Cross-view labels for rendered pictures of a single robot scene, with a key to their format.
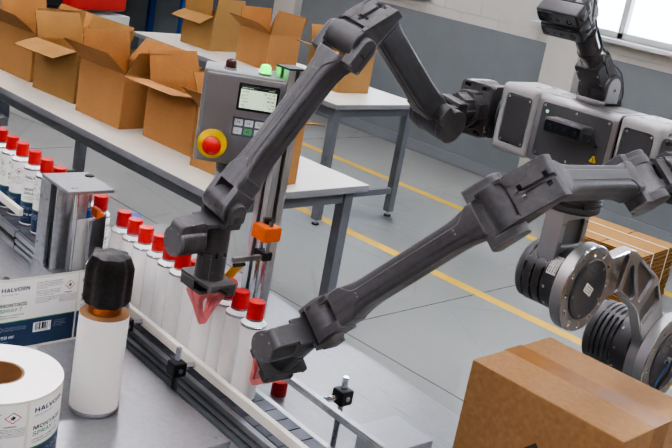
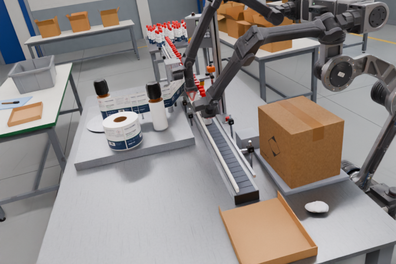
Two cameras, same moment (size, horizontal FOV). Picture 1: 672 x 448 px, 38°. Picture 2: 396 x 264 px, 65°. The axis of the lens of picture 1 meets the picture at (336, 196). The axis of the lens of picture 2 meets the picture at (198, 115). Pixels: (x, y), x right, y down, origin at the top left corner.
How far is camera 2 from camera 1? 0.85 m
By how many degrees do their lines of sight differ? 34
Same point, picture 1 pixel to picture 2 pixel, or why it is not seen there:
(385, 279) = (218, 81)
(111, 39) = (236, 9)
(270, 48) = not seen: outside the picture
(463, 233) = (233, 60)
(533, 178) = (249, 36)
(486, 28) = not seen: outside the picture
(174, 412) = (183, 128)
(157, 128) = not seen: hidden behind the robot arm
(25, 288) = (144, 95)
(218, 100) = (190, 27)
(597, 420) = (287, 126)
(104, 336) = (154, 107)
